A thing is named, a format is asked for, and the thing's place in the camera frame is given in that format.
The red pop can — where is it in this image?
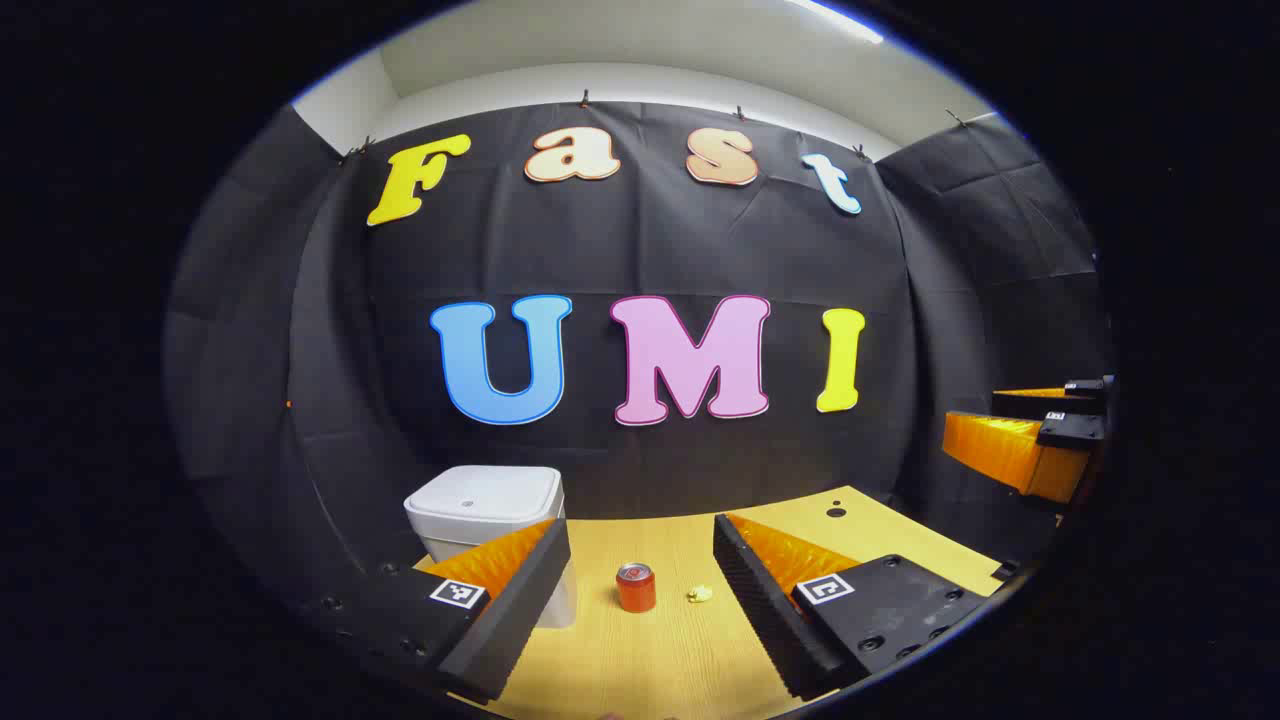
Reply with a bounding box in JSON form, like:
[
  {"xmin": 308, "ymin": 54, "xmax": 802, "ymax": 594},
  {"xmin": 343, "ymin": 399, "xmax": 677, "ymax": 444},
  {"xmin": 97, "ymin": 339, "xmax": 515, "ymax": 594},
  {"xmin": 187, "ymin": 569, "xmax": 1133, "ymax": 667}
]
[{"xmin": 615, "ymin": 562, "xmax": 658, "ymax": 614}]

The wooden desktop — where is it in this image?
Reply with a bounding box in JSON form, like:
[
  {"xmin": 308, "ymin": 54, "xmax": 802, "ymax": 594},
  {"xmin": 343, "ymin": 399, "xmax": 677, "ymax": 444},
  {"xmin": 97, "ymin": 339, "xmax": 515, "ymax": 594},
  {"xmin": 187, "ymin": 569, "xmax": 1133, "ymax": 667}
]
[{"xmin": 415, "ymin": 486, "xmax": 1006, "ymax": 720}]

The black backdrop cloth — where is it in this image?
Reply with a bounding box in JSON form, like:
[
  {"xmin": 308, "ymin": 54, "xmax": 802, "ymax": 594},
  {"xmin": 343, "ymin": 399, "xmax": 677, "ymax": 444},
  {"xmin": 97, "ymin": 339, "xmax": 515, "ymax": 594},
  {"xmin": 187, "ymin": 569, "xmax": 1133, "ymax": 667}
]
[{"xmin": 165, "ymin": 100, "xmax": 1116, "ymax": 641}]

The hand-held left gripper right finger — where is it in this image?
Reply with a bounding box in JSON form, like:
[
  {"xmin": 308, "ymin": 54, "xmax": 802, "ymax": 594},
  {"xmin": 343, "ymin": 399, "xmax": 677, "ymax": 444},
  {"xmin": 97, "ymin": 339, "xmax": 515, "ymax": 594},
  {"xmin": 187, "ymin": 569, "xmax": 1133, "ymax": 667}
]
[{"xmin": 712, "ymin": 512, "xmax": 1001, "ymax": 701}]

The white desktop garbage bin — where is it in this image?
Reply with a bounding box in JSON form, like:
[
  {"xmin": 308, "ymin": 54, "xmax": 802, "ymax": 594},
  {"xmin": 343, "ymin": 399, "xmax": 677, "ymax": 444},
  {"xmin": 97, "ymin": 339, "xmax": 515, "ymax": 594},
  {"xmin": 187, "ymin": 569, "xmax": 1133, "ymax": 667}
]
[{"xmin": 404, "ymin": 465, "xmax": 579, "ymax": 629}]

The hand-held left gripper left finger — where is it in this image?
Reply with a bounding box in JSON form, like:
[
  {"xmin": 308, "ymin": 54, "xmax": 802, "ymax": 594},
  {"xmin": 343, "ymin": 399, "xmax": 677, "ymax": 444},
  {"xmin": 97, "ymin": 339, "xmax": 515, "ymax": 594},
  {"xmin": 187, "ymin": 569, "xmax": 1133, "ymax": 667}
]
[{"xmin": 300, "ymin": 516, "xmax": 573, "ymax": 704}]

